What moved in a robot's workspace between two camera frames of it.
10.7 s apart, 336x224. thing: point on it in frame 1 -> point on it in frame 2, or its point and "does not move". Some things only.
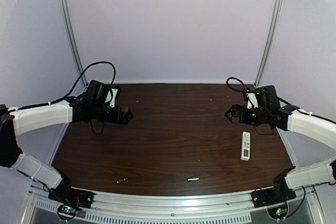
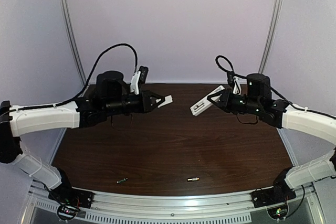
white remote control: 245,146 -> 205,102
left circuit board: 66,212 does not move
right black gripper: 237,114 -> 225,100
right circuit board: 278,212 does not move
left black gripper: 121,115 -> 144,101
